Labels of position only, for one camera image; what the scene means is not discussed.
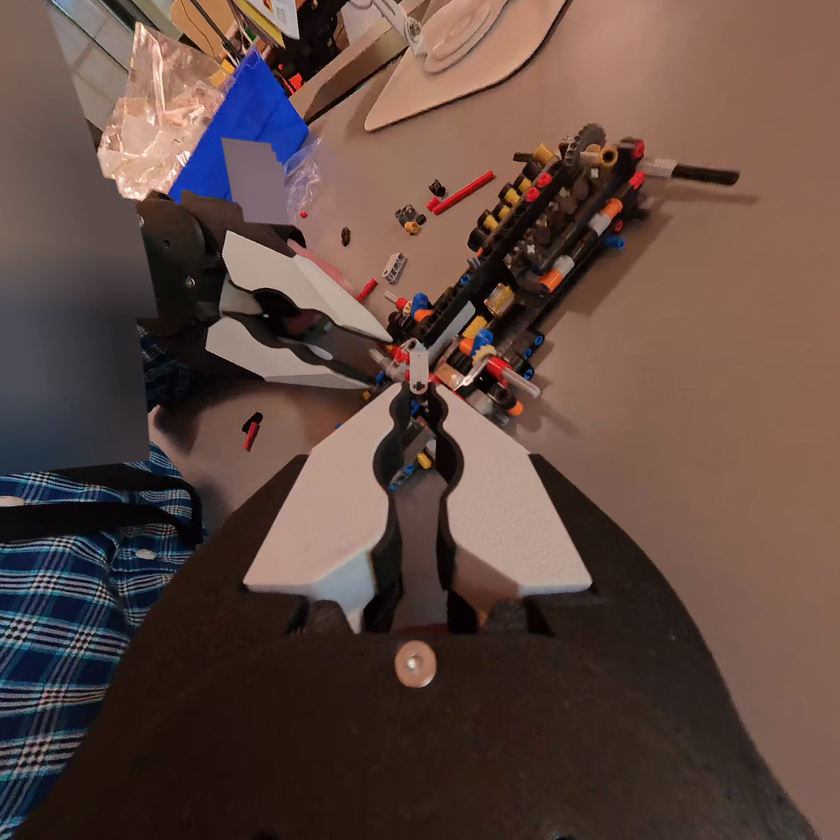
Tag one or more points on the red black lego pin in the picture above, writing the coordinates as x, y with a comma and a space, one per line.
252, 430

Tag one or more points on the beige flat stand base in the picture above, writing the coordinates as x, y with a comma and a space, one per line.
499, 79

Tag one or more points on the person's left hand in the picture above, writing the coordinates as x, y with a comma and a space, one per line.
307, 249

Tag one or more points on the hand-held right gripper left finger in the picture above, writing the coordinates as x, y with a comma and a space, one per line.
321, 525

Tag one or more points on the light grey lego beam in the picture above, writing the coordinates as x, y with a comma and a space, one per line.
394, 268

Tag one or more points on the dark grey lego connector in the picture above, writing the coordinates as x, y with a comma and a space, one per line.
407, 213

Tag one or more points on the dark printed cardboard box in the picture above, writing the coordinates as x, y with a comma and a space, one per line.
348, 72

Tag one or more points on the multicoloured lego vehicle chassis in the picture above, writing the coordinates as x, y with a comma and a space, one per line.
558, 223

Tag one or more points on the yellow printed booklet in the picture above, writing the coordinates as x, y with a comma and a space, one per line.
262, 16

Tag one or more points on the long red lego axle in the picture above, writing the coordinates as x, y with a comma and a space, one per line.
463, 192

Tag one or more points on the person's left forearm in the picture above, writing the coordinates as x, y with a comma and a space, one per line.
167, 380

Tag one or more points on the small black lego connector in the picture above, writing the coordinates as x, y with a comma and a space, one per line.
436, 188

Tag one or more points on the person's blue plaid shirt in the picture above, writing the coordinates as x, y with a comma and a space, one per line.
65, 623

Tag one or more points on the clear plastic bag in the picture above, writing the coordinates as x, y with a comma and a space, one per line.
302, 177
157, 111

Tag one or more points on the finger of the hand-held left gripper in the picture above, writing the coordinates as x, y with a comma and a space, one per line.
262, 358
308, 282

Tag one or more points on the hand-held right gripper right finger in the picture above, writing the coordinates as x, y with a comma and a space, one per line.
518, 525

